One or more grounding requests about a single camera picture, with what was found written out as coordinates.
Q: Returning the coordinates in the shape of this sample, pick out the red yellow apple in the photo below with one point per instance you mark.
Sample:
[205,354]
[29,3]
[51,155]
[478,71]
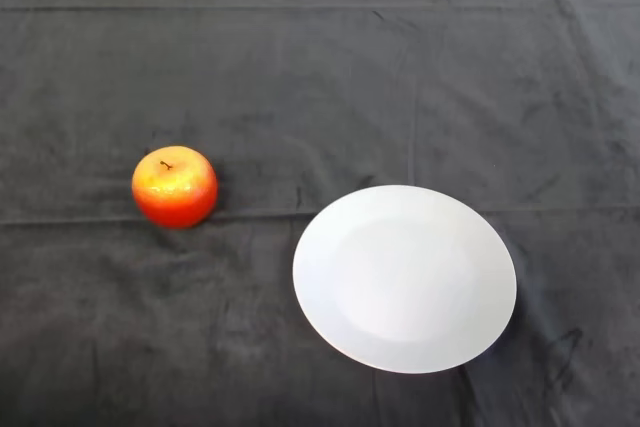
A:
[175,192]

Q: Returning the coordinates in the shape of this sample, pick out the white round plate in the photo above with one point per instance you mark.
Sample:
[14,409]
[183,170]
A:
[405,279]

